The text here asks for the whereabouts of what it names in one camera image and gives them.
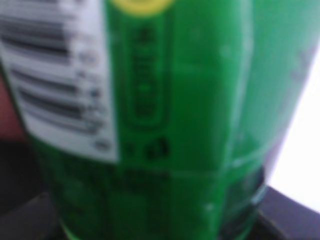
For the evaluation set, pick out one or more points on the green soda bottle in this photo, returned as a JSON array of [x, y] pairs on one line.
[[157, 119]]

